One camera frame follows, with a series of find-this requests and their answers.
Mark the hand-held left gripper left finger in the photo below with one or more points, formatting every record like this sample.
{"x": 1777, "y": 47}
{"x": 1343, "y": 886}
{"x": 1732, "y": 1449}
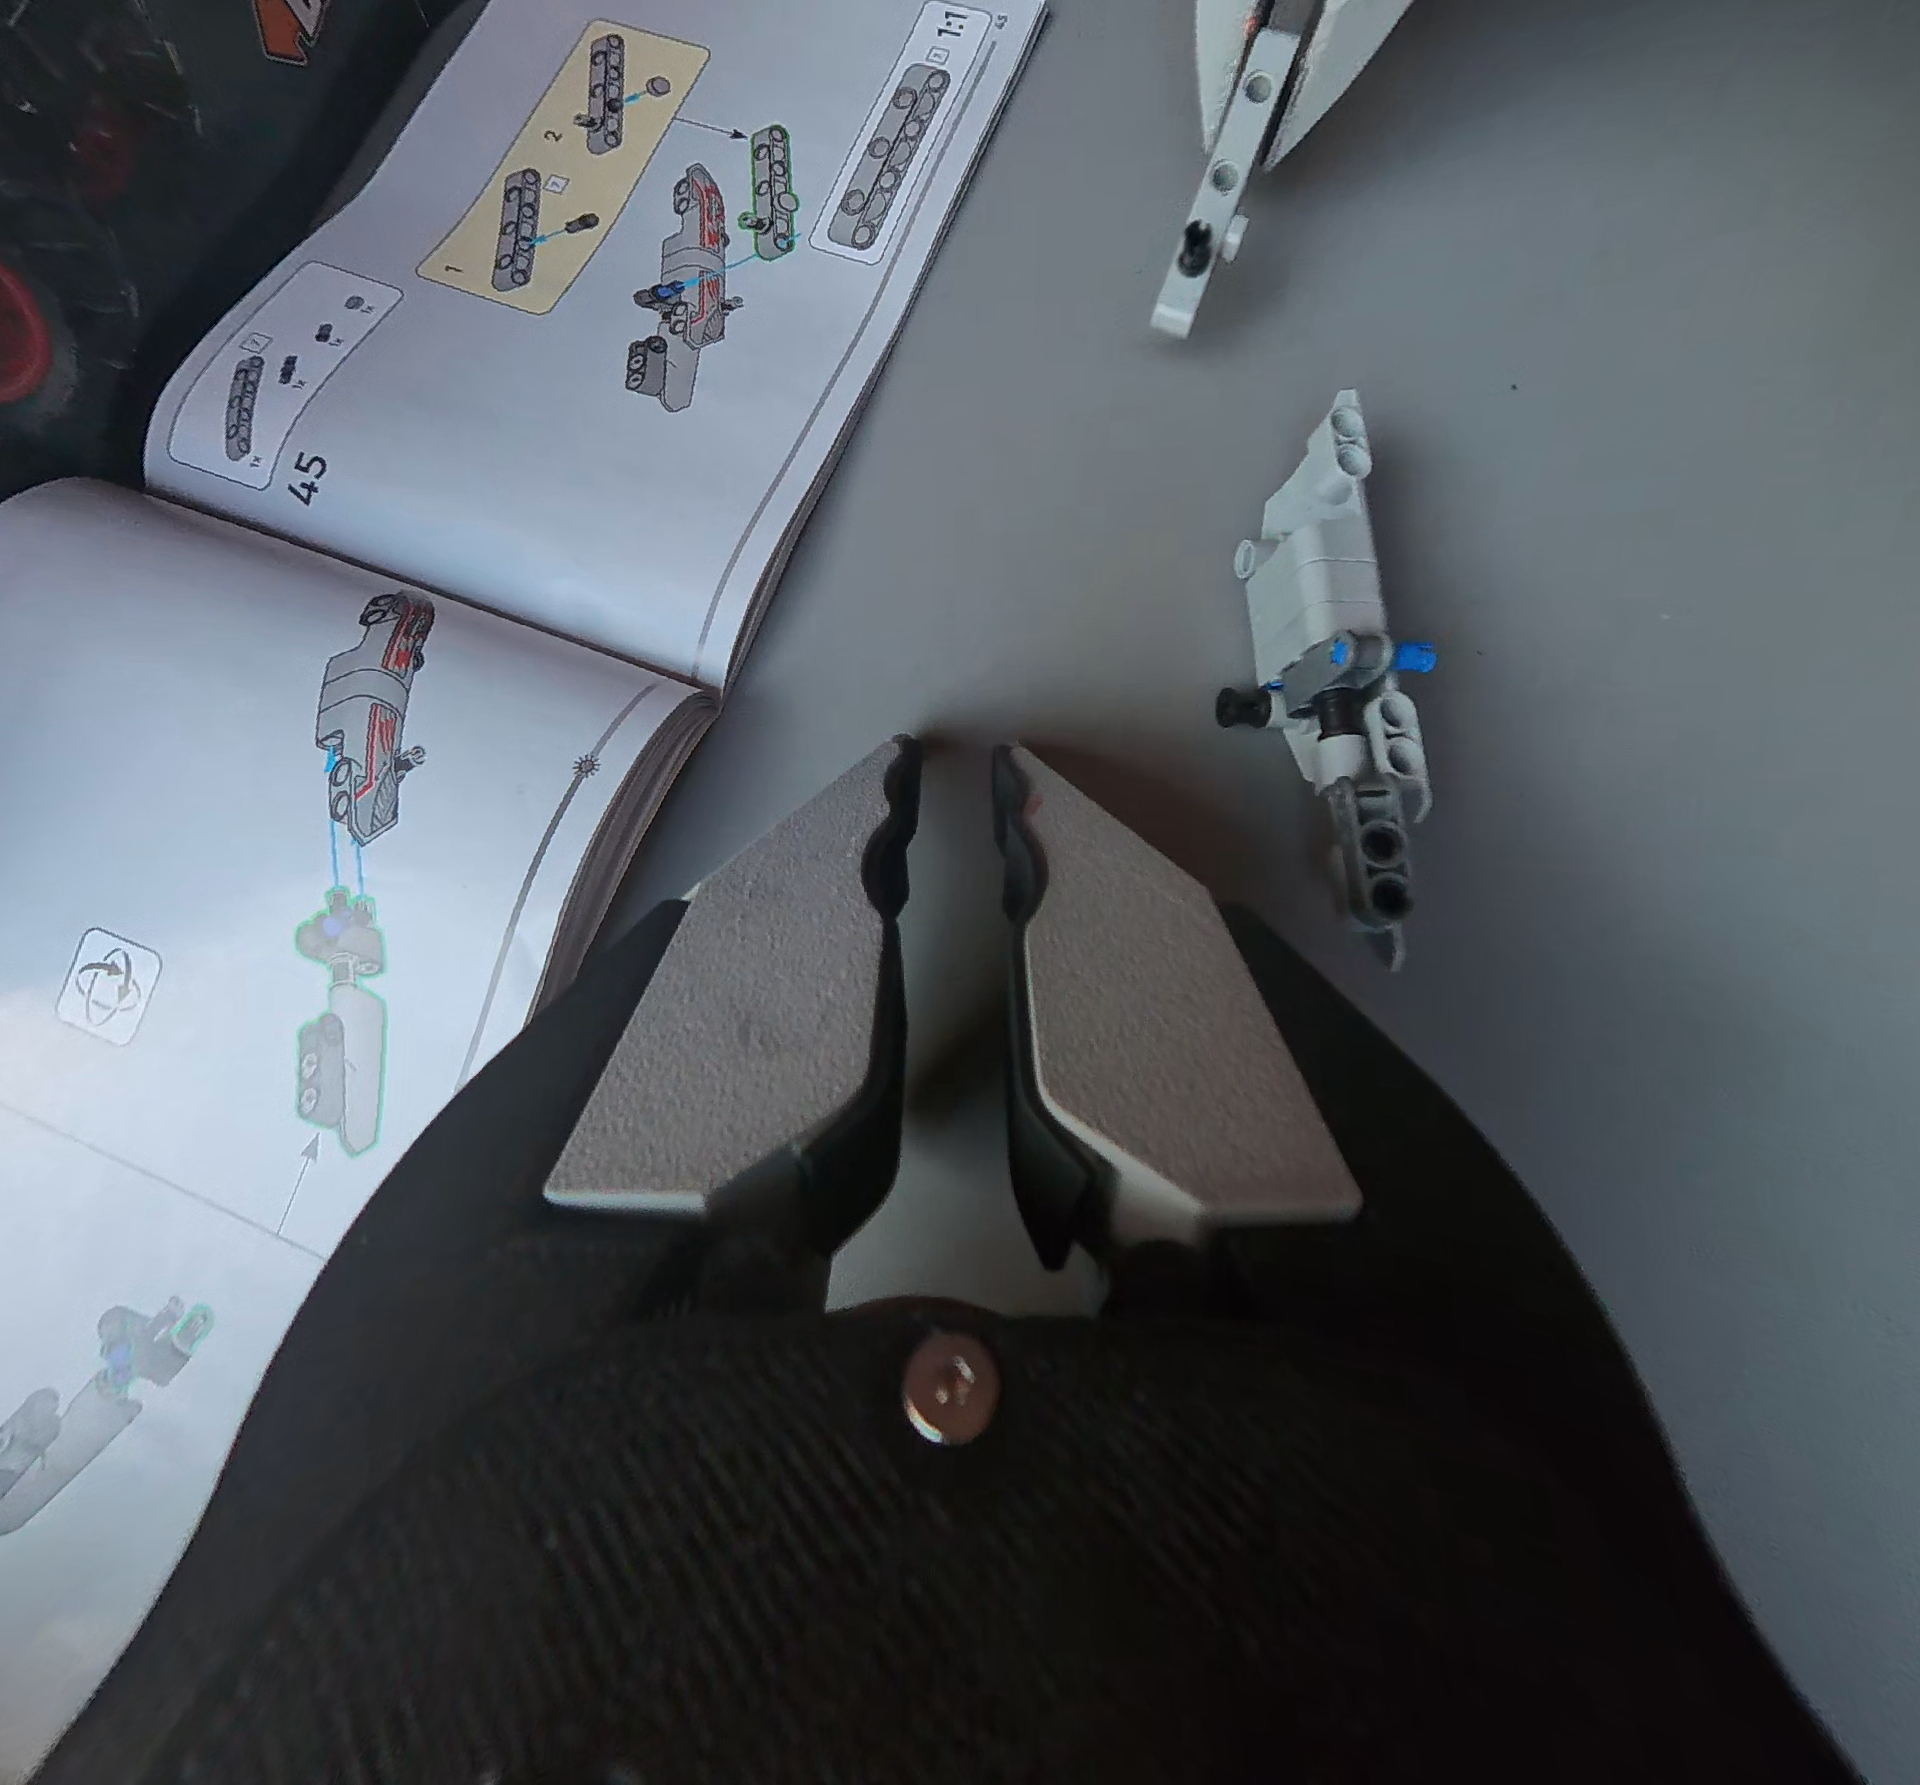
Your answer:
{"x": 734, "y": 1035}

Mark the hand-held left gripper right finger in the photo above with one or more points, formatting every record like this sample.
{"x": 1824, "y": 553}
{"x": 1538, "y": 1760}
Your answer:
{"x": 1170, "y": 1049}

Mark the grey lego beam with pins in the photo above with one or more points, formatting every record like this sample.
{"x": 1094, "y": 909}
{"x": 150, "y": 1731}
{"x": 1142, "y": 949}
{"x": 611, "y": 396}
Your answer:
{"x": 1193, "y": 294}

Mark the grey technic sub-assembly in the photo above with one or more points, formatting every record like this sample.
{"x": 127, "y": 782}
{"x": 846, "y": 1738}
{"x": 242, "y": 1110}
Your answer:
{"x": 1321, "y": 570}

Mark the lego instruction booklet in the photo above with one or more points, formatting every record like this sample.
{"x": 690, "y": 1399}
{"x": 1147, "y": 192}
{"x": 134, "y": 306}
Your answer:
{"x": 450, "y": 361}

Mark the dark printed lego set box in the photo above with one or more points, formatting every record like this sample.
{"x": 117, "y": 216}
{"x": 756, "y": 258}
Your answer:
{"x": 150, "y": 89}

